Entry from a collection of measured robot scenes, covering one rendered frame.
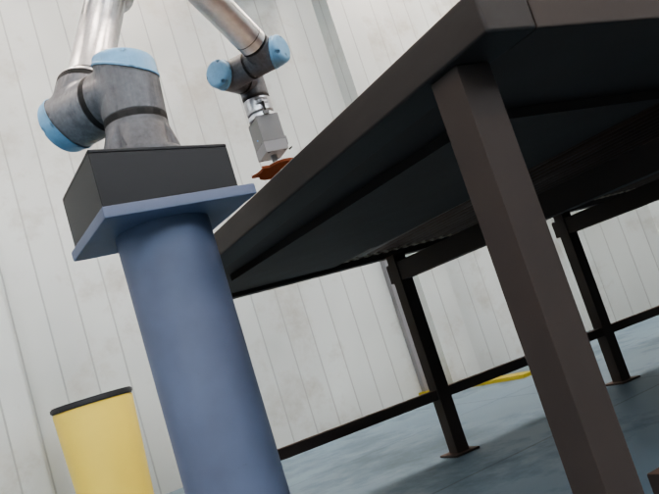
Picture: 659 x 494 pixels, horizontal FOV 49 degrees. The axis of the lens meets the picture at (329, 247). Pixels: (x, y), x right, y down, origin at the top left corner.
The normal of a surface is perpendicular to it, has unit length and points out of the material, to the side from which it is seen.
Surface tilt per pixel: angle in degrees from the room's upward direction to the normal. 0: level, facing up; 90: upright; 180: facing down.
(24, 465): 90
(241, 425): 90
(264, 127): 90
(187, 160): 90
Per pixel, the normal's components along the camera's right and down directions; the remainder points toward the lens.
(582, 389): 0.43, -0.26
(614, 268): -0.83, 0.18
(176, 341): -0.18, -0.08
